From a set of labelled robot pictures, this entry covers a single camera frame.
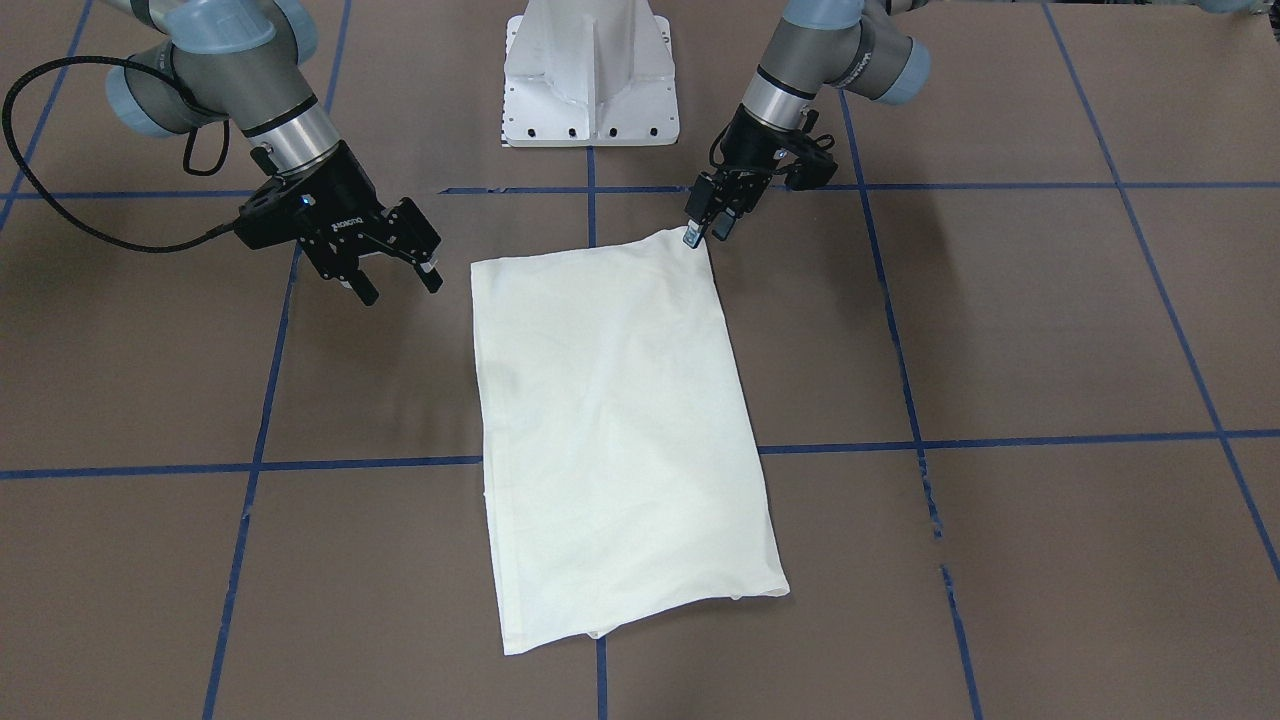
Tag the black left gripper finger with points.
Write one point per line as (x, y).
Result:
(695, 231)
(721, 226)

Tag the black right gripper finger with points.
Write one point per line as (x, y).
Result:
(365, 290)
(429, 276)

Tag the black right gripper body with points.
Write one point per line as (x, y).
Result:
(338, 196)

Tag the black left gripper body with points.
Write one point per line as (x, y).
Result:
(752, 148)

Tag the cream long-sleeve cat shirt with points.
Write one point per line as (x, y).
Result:
(621, 476)

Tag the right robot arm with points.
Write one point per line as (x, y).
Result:
(240, 61)

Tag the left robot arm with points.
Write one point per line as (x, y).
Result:
(1033, 96)

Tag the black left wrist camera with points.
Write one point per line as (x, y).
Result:
(814, 165)

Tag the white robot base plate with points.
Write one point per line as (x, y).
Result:
(589, 73)

